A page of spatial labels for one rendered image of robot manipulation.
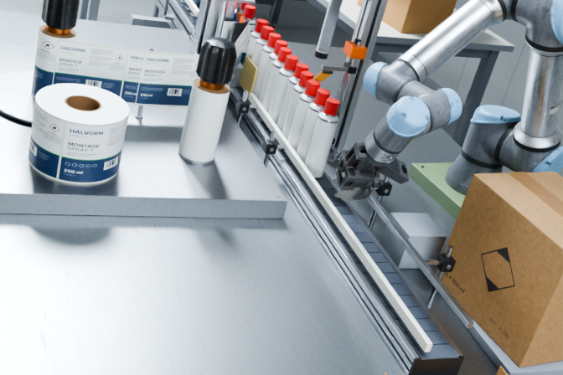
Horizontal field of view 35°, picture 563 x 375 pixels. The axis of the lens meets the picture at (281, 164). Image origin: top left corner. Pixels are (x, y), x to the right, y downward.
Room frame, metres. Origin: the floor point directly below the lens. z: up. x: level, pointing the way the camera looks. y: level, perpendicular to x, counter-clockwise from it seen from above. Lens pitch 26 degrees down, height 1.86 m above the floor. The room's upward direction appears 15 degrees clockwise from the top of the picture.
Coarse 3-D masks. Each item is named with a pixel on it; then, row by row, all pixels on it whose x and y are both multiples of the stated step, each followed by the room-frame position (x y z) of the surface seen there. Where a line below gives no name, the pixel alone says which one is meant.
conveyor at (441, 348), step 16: (256, 112) 2.29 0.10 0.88; (288, 160) 2.04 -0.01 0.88; (336, 192) 1.94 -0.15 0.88; (320, 208) 1.84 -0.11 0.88; (336, 208) 1.86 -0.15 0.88; (352, 224) 1.80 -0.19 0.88; (368, 240) 1.75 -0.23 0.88; (352, 256) 1.66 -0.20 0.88; (384, 256) 1.70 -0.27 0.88; (368, 272) 1.62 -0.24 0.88; (384, 272) 1.63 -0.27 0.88; (400, 288) 1.59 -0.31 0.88; (384, 304) 1.52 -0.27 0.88; (416, 304) 1.55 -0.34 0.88; (400, 320) 1.47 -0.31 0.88; (416, 320) 1.49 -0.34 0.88; (432, 336) 1.45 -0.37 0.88; (416, 352) 1.39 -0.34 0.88; (432, 352) 1.40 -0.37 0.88; (448, 352) 1.41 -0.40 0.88
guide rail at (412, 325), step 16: (272, 128) 2.15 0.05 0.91; (288, 144) 2.06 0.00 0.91; (304, 176) 1.93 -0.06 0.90; (320, 192) 1.85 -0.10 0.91; (336, 224) 1.75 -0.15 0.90; (352, 240) 1.68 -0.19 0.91; (368, 256) 1.62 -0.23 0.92; (384, 288) 1.53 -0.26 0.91; (400, 304) 1.48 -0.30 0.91; (416, 336) 1.40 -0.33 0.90
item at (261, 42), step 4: (264, 28) 2.40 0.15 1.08; (268, 28) 2.40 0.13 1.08; (272, 28) 2.41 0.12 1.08; (264, 32) 2.40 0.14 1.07; (268, 32) 2.40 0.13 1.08; (272, 32) 2.40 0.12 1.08; (264, 36) 2.40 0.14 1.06; (268, 36) 2.40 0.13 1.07; (256, 40) 2.41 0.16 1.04; (260, 40) 2.40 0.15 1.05; (264, 40) 2.40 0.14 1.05; (256, 44) 2.40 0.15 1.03; (260, 44) 2.39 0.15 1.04; (264, 44) 2.39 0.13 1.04; (256, 48) 2.39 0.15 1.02; (260, 48) 2.39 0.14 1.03; (256, 52) 2.39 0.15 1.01; (260, 52) 2.39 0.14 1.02; (252, 56) 2.40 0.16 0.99; (256, 56) 2.39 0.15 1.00; (260, 56) 2.39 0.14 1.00; (252, 60) 2.40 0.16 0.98; (256, 60) 2.39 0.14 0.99; (256, 64) 2.39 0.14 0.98
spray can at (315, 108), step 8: (320, 96) 2.03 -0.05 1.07; (328, 96) 2.04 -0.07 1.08; (312, 104) 2.04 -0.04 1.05; (320, 104) 2.03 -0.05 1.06; (312, 112) 2.02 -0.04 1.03; (320, 112) 2.02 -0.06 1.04; (312, 120) 2.02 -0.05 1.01; (304, 128) 2.03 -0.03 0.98; (312, 128) 2.02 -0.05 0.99; (304, 136) 2.02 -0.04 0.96; (304, 144) 2.02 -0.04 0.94; (296, 152) 2.04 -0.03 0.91; (304, 152) 2.02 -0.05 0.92; (304, 160) 2.02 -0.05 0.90
